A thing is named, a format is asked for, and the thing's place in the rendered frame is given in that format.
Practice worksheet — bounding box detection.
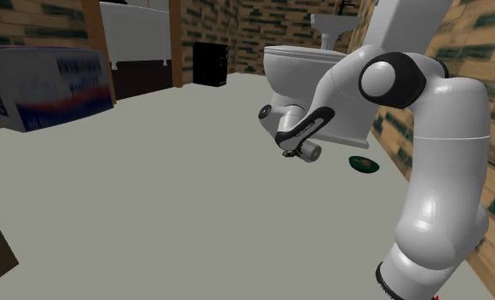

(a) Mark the green round disc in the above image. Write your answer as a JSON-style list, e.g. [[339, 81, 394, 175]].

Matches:
[[348, 155, 381, 175]]

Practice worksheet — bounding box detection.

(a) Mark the white toilet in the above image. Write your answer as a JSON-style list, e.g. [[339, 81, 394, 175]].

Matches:
[[262, 0, 456, 150]]

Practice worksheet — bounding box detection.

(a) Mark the black bin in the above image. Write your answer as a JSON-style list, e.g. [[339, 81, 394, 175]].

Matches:
[[192, 41, 231, 89]]

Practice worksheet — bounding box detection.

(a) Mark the white bathtub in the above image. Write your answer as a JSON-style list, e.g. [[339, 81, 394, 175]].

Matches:
[[99, 0, 173, 71]]

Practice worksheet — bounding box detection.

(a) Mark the white and blue box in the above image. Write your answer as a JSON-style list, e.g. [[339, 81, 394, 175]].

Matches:
[[0, 44, 116, 134]]

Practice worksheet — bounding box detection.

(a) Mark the white pedestal sink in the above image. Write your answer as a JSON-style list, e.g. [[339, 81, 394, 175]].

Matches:
[[309, 0, 362, 51]]

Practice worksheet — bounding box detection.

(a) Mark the brown wooden door frame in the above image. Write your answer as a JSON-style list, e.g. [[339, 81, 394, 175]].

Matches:
[[80, 0, 185, 106]]

